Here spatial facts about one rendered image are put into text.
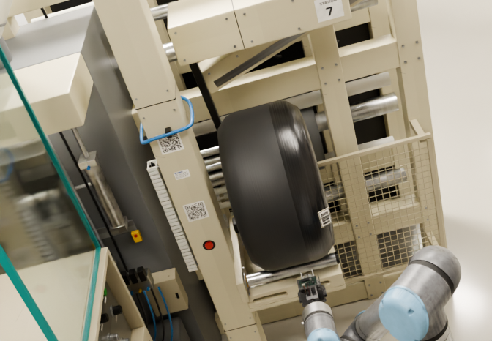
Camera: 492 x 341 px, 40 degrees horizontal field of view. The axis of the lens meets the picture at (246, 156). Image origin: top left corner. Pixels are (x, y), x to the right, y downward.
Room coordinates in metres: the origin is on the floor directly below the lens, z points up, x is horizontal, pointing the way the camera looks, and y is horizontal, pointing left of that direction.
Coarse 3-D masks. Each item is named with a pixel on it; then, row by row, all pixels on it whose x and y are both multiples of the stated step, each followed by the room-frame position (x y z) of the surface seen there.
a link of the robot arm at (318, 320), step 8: (312, 312) 1.41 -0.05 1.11; (320, 312) 1.40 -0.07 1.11; (328, 312) 1.41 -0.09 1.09; (312, 320) 1.39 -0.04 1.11; (320, 320) 1.37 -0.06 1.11; (328, 320) 1.37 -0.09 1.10; (312, 328) 1.35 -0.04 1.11; (320, 328) 1.34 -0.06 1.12; (328, 328) 1.34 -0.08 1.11; (312, 336) 1.33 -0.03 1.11; (320, 336) 1.31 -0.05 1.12; (328, 336) 1.31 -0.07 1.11; (336, 336) 1.31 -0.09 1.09
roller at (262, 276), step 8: (328, 256) 1.82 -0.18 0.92; (336, 256) 1.82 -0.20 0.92; (304, 264) 1.82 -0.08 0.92; (312, 264) 1.82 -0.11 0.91; (320, 264) 1.81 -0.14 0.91; (328, 264) 1.81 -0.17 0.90; (336, 264) 1.81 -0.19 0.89; (256, 272) 1.86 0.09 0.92; (264, 272) 1.84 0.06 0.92; (272, 272) 1.83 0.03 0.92; (280, 272) 1.83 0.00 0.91; (288, 272) 1.82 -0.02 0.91; (296, 272) 1.82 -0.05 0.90; (304, 272) 1.82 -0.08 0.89; (248, 280) 1.84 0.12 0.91; (256, 280) 1.83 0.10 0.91; (264, 280) 1.83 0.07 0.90; (272, 280) 1.83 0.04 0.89
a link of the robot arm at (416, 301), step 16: (416, 272) 1.08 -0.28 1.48; (432, 272) 1.07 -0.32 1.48; (400, 288) 1.05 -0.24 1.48; (416, 288) 1.04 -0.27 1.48; (432, 288) 1.04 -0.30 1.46; (448, 288) 1.05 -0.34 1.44; (384, 304) 1.04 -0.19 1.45; (400, 304) 1.01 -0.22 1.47; (416, 304) 1.01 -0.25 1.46; (432, 304) 1.01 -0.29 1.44; (384, 320) 1.04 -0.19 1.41; (400, 320) 1.01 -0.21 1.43; (416, 320) 0.98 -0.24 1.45; (432, 320) 1.00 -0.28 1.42; (400, 336) 1.01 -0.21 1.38; (416, 336) 0.98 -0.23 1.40; (432, 336) 0.99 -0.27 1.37; (448, 336) 1.01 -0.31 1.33
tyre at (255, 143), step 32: (224, 128) 1.99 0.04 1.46; (256, 128) 1.92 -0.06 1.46; (288, 128) 1.88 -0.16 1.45; (224, 160) 1.87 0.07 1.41; (256, 160) 1.81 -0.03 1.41; (288, 160) 1.78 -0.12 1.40; (256, 192) 1.74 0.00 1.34; (288, 192) 1.72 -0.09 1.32; (320, 192) 1.73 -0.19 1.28; (256, 224) 1.70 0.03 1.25; (288, 224) 1.69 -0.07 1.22; (320, 224) 1.69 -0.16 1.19; (256, 256) 1.72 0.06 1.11; (288, 256) 1.71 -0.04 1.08; (320, 256) 1.73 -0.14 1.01
